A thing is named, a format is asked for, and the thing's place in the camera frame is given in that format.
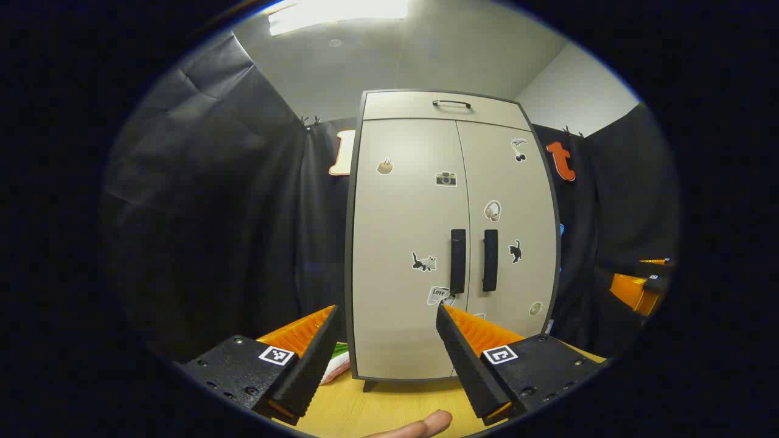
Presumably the black backdrop cloth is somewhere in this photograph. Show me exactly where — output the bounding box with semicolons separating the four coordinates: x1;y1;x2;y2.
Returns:
100;30;679;366

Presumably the beige double-door shoe cabinet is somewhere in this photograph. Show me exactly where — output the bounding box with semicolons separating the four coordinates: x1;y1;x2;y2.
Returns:
344;89;562;393

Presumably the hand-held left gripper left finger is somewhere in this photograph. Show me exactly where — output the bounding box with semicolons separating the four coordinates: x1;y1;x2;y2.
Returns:
173;304;343;426

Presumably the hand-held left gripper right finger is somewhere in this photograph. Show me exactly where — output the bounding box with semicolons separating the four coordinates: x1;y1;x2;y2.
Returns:
436;303;609;426

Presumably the cabinet door with headphone sticker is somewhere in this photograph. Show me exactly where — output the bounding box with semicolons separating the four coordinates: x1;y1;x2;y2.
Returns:
456;120;559;378

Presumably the white and green object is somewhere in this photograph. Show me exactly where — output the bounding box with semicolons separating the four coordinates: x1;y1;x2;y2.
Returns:
321;342;352;385

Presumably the black door handle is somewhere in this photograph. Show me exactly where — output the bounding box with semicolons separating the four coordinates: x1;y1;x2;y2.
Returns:
483;229;499;293
450;229;467;294

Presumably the cabinet door with camera sticker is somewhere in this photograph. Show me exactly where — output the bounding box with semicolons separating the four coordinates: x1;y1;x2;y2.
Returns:
352;119;470;381

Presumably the ceiling light panel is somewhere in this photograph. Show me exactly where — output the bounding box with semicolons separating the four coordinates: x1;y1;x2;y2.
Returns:
268;0;408;36

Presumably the beige cabinet drawer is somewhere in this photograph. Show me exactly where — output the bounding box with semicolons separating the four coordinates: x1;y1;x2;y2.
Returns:
363;91;531;131

